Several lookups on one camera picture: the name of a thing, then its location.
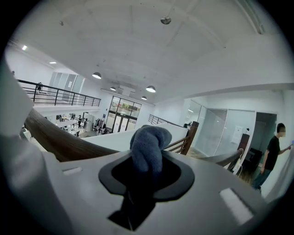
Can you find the glass entrance doors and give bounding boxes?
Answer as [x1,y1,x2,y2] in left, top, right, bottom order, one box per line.
[106,95,142,134]

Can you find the white lockers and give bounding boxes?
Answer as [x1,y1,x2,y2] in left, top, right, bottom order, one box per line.
[86,114,95,131]

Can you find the dark blue cloth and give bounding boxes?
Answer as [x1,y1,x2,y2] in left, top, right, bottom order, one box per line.
[130,125,173,182]

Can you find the black metal balcony railing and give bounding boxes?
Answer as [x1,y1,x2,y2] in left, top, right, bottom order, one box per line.
[17,79,102,107]
[148,114,184,128]

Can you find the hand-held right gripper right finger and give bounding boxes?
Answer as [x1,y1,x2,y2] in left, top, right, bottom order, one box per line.
[135,150,268,235]

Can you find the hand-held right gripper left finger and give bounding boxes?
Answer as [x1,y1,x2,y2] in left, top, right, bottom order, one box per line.
[42,150,133,235]

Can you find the dark wooden railing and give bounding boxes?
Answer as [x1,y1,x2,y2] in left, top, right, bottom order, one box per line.
[23,107,244,175]

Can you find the white shelving unit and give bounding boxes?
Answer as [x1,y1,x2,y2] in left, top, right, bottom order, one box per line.
[55,114,80,136]

